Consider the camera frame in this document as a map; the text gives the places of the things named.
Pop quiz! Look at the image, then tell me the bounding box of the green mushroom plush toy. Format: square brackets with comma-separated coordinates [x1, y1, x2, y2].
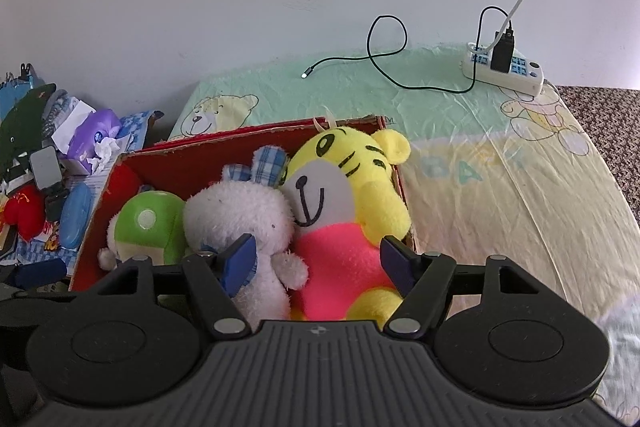
[98, 191, 188, 271]

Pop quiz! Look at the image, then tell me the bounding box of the white power strip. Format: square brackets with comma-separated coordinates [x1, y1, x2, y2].
[460, 41, 546, 98]

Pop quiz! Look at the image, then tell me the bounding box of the purple tissue pack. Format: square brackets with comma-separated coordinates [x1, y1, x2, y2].
[65, 108, 120, 174]

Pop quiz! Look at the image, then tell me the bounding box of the cartoon bear bed sheet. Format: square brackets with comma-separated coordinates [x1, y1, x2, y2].
[170, 46, 639, 424]

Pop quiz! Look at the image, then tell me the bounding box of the black charging cable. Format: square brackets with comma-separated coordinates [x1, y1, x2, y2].
[299, 4, 514, 96]

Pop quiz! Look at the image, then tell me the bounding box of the red santa plush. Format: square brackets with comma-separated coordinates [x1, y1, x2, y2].
[1, 183, 46, 242]

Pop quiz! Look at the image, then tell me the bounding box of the white bunny plush blue bow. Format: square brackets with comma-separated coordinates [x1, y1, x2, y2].
[183, 145, 308, 329]

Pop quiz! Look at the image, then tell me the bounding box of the yellow tiger plush toy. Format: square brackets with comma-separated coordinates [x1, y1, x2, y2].
[281, 126, 411, 324]

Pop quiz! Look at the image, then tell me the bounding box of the dark green cloth item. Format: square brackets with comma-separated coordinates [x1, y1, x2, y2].
[1, 83, 56, 181]

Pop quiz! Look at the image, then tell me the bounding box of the black power adapter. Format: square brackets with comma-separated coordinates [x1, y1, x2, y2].
[490, 25, 514, 74]

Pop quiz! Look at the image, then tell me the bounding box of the red cardboard box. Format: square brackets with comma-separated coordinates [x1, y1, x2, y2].
[68, 114, 419, 293]

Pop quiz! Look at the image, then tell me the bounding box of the blue glasses case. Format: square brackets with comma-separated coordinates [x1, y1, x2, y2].
[58, 182, 93, 249]

